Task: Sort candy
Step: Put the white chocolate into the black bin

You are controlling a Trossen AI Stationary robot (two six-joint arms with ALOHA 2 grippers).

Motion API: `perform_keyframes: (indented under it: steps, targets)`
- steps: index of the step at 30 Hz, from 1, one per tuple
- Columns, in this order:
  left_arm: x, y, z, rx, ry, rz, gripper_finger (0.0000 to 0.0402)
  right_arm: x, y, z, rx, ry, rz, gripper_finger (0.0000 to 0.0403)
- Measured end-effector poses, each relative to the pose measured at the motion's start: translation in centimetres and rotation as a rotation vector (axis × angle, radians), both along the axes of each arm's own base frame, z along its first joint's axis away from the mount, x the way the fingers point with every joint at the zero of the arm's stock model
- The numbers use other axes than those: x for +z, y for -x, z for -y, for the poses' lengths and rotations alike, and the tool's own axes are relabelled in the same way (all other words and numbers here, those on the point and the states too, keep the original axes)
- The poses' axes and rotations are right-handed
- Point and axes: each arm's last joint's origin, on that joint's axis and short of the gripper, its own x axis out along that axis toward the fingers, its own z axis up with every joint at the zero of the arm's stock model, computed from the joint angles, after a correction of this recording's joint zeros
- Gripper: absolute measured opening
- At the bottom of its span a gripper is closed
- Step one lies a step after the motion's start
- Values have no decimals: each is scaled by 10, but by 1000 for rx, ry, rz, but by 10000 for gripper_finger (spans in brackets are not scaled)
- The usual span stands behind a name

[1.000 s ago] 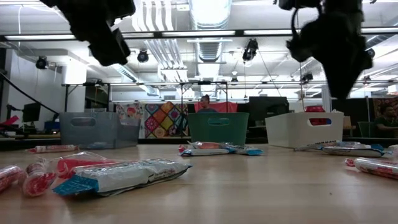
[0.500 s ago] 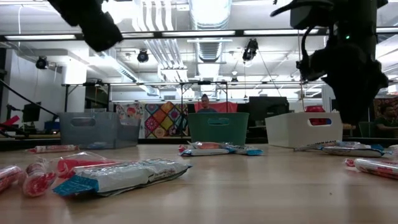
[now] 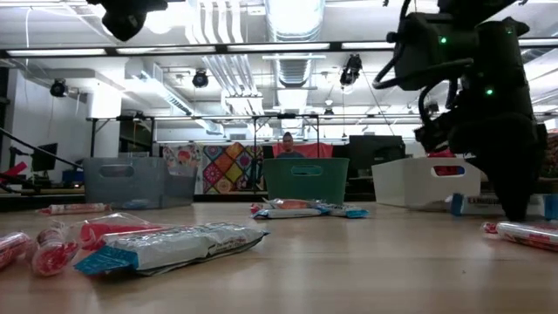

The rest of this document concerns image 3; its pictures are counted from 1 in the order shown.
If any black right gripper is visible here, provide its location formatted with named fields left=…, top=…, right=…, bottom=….
left=413, top=108, right=549, bottom=222

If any orange hard candy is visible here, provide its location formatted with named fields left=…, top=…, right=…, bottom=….
left=265, top=198, right=317, bottom=210

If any red hard candy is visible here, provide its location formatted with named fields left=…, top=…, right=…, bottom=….
left=56, top=212, right=174, bottom=252

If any white plastic bin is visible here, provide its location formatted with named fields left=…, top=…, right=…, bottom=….
left=371, top=156, right=483, bottom=213

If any black monitor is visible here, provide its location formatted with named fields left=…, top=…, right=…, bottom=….
left=31, top=142, right=58, bottom=172
left=348, top=134, right=406, bottom=171

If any red cloth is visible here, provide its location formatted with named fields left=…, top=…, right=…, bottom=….
left=272, top=142, right=335, bottom=159

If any teal plastic bin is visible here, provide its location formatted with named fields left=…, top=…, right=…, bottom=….
left=262, top=157, right=350, bottom=206

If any person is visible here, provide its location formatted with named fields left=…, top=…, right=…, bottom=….
left=275, top=131, right=306, bottom=159

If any colourful patchwork quilt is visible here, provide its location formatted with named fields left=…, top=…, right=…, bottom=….
left=161, top=141, right=265, bottom=195

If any grey translucent plastic bin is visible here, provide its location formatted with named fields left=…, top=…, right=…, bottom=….
left=82, top=156, right=198, bottom=210

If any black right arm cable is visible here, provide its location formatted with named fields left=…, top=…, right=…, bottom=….
left=372, top=56, right=476, bottom=127

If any black hanging camera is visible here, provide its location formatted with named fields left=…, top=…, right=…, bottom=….
left=49, top=78, right=70, bottom=99
left=339, top=54, right=364, bottom=87
left=191, top=69, right=210, bottom=90

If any silver ventilation duct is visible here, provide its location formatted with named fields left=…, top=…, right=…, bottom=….
left=263, top=0, right=326, bottom=88

